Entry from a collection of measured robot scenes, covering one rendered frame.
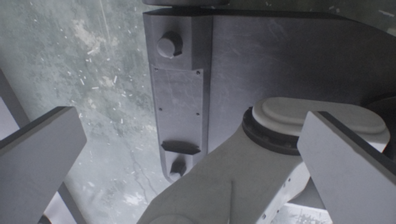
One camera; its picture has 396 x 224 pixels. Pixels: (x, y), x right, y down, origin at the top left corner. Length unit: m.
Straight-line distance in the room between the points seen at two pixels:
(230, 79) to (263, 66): 0.08
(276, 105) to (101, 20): 0.59
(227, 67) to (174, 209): 0.33
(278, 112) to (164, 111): 0.29
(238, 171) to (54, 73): 0.83
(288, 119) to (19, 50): 0.98
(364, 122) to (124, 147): 0.86
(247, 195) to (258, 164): 0.06
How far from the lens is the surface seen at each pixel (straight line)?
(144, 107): 0.81
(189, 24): 0.42
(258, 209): 0.27
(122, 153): 1.03
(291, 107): 0.39
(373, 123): 0.41
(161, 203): 0.23
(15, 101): 1.23
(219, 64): 0.47
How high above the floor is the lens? 0.61
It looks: 56 degrees down
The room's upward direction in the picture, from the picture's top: 156 degrees counter-clockwise
